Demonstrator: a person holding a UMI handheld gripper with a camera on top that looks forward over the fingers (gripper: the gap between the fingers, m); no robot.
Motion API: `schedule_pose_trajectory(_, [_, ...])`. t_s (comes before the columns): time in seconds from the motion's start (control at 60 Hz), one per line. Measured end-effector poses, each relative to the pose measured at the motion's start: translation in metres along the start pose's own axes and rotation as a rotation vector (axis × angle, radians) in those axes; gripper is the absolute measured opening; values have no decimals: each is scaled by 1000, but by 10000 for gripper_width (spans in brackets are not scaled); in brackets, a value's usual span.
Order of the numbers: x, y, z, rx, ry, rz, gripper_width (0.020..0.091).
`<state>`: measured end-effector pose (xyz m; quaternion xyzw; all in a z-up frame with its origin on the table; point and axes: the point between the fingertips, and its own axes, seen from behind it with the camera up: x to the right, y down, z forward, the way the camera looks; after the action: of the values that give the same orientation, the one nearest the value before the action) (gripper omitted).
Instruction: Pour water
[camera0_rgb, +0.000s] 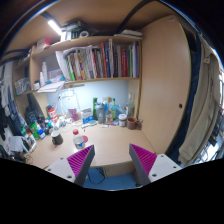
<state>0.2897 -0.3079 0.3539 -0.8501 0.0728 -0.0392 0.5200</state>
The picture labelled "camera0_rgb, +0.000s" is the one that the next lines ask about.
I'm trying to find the clear red-capped water bottle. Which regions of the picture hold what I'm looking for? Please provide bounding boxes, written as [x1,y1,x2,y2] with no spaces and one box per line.
[72,128,87,150]

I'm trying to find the ceiling tube light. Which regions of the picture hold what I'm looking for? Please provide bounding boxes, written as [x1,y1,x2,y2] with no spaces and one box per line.
[46,19,64,36]

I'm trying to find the hanging dark clothes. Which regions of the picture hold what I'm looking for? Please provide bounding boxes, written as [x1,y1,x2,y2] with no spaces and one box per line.
[0,63,22,141]

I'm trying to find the brown ceramic mug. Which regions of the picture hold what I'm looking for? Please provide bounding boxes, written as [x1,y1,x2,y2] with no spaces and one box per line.
[126,116,144,131]

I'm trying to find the green plastic bottle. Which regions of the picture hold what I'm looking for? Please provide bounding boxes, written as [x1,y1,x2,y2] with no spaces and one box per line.
[29,123,40,140]

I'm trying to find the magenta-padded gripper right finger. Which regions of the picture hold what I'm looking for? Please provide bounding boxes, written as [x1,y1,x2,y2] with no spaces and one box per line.
[128,143,183,187]

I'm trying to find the brown jar white lid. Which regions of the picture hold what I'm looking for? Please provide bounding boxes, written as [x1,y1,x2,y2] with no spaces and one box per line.
[118,113,128,128]

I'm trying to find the clear glass bottle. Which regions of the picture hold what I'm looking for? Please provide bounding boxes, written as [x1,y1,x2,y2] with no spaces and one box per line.
[125,93,136,118]

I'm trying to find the wooden wardrobe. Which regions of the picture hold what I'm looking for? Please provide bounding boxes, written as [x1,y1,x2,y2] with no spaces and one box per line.
[138,14,193,156]

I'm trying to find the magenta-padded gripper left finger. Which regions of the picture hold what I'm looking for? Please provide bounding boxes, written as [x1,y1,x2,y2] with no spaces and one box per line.
[44,144,96,187]

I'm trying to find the wooden shelf unit with books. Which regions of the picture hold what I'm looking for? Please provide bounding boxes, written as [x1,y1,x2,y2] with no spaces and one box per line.
[13,33,143,98]

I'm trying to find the purple pouch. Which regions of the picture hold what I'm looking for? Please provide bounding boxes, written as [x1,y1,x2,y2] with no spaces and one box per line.
[67,107,80,122]

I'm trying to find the red and white canister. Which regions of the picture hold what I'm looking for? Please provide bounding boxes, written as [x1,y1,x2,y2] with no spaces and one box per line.
[47,105,58,123]

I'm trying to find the green glass bottle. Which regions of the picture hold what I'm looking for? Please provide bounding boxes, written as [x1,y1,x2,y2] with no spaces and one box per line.
[92,96,99,121]

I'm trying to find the blue and white box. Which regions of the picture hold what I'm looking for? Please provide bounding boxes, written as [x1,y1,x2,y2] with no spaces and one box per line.
[81,107,95,125]

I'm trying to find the grey shaker bottle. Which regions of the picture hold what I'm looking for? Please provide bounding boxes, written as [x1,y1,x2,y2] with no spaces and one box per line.
[95,102,106,125]

